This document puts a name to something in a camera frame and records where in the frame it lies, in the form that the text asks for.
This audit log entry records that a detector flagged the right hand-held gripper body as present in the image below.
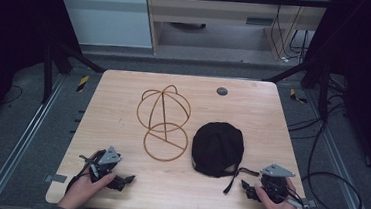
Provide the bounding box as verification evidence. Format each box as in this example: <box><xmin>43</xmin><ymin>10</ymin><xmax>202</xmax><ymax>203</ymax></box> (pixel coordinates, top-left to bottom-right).
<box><xmin>257</xmin><ymin>162</ymin><xmax>307</xmax><ymax>209</ymax></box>

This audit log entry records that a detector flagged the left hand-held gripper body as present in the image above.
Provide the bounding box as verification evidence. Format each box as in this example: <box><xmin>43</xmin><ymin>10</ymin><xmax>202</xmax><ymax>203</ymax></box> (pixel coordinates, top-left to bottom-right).
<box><xmin>76</xmin><ymin>143</ymin><xmax>124</xmax><ymax>186</ymax></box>

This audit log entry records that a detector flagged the person's left hand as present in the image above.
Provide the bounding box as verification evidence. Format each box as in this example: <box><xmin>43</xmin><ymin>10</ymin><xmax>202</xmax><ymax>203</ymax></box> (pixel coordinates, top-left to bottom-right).
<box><xmin>57</xmin><ymin>168</ymin><xmax>117</xmax><ymax>209</ymax></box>

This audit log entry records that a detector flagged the black baseball cap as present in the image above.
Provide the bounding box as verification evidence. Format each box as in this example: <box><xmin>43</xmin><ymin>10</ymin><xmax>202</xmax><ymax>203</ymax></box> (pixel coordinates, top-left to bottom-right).
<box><xmin>188</xmin><ymin>119</ymin><xmax>265</xmax><ymax>198</ymax></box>

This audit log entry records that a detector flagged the yellow black striped tape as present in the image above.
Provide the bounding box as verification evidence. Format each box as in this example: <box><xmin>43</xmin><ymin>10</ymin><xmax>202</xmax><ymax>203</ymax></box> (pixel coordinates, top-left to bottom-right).
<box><xmin>75</xmin><ymin>74</ymin><xmax>90</xmax><ymax>95</ymax></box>
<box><xmin>288</xmin><ymin>88</ymin><xmax>310</xmax><ymax>105</ymax></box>

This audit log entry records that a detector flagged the black metal stand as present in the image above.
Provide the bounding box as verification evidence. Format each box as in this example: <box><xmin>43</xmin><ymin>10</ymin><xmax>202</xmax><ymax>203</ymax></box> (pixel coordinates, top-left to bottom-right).
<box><xmin>38</xmin><ymin>36</ymin><xmax>108</xmax><ymax>110</ymax></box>
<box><xmin>260</xmin><ymin>54</ymin><xmax>334</xmax><ymax>122</ymax></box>

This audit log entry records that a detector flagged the white cabinet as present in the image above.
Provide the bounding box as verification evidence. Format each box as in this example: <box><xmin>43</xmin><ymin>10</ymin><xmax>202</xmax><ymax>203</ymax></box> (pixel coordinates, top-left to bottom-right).
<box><xmin>48</xmin><ymin>0</ymin><xmax>158</xmax><ymax>52</ymax></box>

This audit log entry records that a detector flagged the black curtain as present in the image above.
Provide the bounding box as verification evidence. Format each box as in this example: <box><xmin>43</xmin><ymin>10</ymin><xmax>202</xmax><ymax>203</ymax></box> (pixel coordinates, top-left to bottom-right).
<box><xmin>0</xmin><ymin>0</ymin><xmax>86</xmax><ymax>145</ymax></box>
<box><xmin>294</xmin><ymin>0</ymin><xmax>371</xmax><ymax>185</ymax></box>

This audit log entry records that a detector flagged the light wooden desk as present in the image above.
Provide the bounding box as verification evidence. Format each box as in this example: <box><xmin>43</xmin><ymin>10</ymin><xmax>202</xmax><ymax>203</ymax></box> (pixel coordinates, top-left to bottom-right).
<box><xmin>138</xmin><ymin>0</ymin><xmax>332</xmax><ymax>68</ymax></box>

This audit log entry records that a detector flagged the grey metal table bracket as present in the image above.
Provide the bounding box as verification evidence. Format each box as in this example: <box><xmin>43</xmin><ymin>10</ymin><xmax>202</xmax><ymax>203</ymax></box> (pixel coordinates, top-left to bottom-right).
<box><xmin>300</xmin><ymin>197</ymin><xmax>318</xmax><ymax>209</ymax></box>
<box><xmin>44</xmin><ymin>173</ymin><xmax>69</xmax><ymax>185</ymax></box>

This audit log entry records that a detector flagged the black looped floor cable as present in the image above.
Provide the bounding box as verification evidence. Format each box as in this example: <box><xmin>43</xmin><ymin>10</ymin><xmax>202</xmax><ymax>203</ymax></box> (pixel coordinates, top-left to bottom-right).
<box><xmin>280</xmin><ymin>87</ymin><xmax>371</xmax><ymax>209</ymax></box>

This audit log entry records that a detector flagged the golden wire hat stand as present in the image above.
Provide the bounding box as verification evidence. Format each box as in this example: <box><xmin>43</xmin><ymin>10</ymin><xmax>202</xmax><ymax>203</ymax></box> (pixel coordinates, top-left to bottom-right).
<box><xmin>132</xmin><ymin>82</ymin><xmax>195</xmax><ymax>165</ymax></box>

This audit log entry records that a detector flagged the silver metal floor rail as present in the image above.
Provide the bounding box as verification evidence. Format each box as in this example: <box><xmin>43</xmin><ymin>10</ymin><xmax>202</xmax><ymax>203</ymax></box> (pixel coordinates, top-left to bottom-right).
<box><xmin>0</xmin><ymin>69</ymin><xmax>67</xmax><ymax>209</ymax></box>
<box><xmin>295</xmin><ymin>89</ymin><xmax>371</xmax><ymax>209</ymax></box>

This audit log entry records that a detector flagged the thin black floor cable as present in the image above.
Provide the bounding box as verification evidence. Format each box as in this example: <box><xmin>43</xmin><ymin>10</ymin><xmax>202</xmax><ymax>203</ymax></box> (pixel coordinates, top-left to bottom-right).
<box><xmin>0</xmin><ymin>83</ymin><xmax>25</xmax><ymax>107</ymax></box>

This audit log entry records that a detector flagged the bundle of hanging desk cables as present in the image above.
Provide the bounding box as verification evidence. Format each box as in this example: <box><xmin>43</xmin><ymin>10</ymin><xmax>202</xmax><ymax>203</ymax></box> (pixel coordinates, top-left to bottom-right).
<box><xmin>267</xmin><ymin>0</ymin><xmax>314</xmax><ymax>64</ymax></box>

